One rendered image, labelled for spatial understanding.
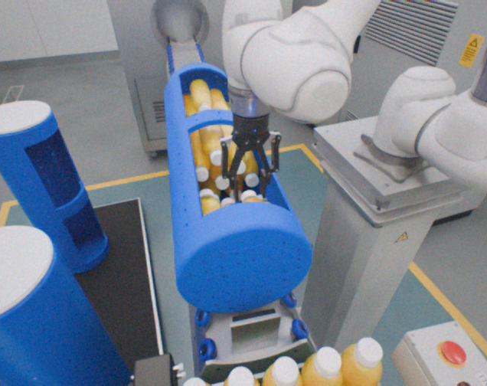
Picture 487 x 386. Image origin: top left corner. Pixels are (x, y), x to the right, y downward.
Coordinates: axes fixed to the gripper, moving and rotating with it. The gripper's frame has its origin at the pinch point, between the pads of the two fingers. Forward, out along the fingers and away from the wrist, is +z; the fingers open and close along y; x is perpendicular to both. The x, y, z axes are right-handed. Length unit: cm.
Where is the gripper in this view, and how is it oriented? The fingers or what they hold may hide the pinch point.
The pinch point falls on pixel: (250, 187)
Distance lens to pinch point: 77.3
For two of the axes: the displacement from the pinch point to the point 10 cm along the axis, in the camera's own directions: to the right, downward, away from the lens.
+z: 0.0, 7.7, 6.4
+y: -9.8, 1.4, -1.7
